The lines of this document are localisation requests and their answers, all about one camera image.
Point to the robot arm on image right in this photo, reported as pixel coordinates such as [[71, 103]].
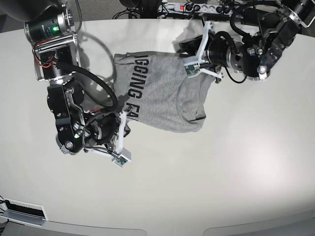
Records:
[[256, 54]]

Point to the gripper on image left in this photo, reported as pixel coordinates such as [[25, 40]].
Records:
[[105, 132]]

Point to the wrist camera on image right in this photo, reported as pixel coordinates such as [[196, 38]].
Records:
[[192, 69]]

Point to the white power strip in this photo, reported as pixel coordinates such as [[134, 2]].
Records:
[[198, 8]]

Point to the table cable grommet box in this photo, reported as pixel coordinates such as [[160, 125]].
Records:
[[22, 212]]

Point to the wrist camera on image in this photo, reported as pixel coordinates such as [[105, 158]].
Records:
[[119, 159], [192, 69]]

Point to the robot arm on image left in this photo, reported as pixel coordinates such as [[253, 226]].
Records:
[[49, 28]]

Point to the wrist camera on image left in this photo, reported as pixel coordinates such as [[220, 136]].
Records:
[[119, 159]]

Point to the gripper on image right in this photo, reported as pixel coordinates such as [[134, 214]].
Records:
[[213, 51]]

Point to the grey t-shirt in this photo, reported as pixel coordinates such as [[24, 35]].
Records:
[[158, 88]]

